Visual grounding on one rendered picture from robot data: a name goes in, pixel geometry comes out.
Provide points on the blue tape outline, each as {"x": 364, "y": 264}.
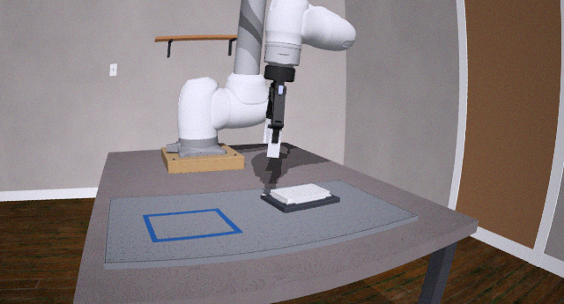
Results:
{"x": 220, "y": 213}

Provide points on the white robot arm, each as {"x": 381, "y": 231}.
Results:
{"x": 203, "y": 108}

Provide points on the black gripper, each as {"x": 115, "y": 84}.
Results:
{"x": 275, "y": 114}

